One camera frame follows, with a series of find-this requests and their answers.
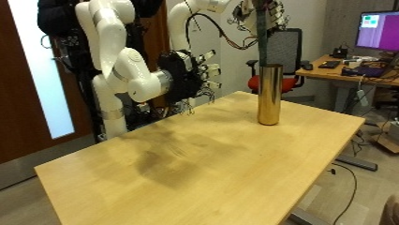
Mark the tall gold cylinder vase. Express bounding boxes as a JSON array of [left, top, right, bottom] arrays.
[[257, 63, 285, 127]]

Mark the black mesh office chair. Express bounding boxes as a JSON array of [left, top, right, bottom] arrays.
[[246, 27, 311, 95]]

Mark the black robot mounting stand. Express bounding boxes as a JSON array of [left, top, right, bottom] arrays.
[[80, 71, 185, 142]]

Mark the black desk phone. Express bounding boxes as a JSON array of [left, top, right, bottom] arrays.
[[328, 46, 350, 60]]

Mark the black keyboard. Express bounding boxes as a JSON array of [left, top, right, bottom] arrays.
[[318, 60, 342, 69]]

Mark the wooden office desk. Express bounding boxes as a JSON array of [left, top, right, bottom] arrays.
[[295, 54, 399, 114]]

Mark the computer monitor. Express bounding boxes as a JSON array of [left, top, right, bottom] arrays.
[[354, 10, 399, 53]]

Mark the dark laptop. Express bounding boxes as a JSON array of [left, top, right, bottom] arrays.
[[340, 65, 388, 79]]

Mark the white power strip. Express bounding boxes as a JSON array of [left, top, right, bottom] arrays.
[[355, 88, 370, 108]]

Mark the brown door with glass panel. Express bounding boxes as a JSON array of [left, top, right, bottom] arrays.
[[0, 0, 94, 164]]

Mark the cardboard box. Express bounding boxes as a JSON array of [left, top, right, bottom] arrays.
[[371, 120, 399, 154]]

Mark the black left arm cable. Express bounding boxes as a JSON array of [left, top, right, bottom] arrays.
[[185, 12, 259, 52]]

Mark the grey table leg frame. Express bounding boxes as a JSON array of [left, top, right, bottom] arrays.
[[289, 146, 379, 225]]

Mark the black floor cable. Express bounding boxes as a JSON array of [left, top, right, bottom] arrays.
[[330, 162, 359, 225]]

